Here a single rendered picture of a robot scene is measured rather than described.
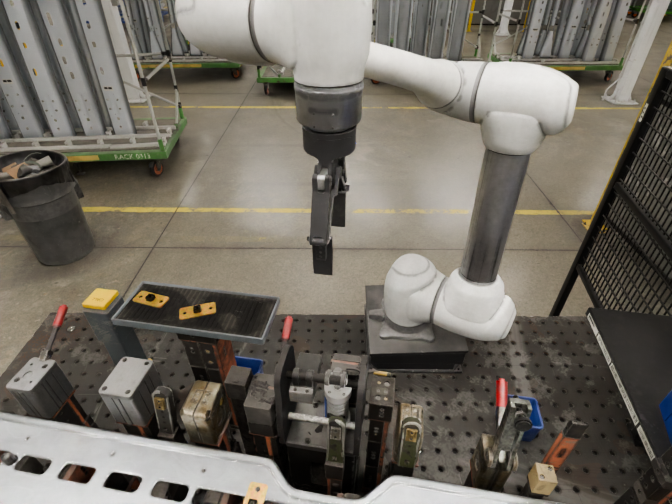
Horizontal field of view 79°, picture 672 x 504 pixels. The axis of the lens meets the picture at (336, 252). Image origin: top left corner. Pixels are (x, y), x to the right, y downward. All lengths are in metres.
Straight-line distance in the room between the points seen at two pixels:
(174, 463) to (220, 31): 0.81
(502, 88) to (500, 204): 0.27
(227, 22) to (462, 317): 0.95
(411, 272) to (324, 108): 0.78
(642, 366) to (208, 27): 1.18
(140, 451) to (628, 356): 1.18
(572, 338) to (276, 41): 1.50
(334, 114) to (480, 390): 1.13
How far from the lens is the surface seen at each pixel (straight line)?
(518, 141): 0.99
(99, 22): 4.60
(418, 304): 1.26
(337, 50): 0.51
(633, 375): 1.25
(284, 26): 0.53
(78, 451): 1.11
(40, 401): 1.22
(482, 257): 1.14
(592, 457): 1.48
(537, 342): 1.69
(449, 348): 1.40
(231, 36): 0.59
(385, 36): 7.31
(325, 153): 0.56
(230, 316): 1.00
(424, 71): 0.83
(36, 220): 3.33
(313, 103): 0.54
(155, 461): 1.02
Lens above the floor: 1.86
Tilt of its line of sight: 37 degrees down
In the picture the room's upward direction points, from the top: straight up
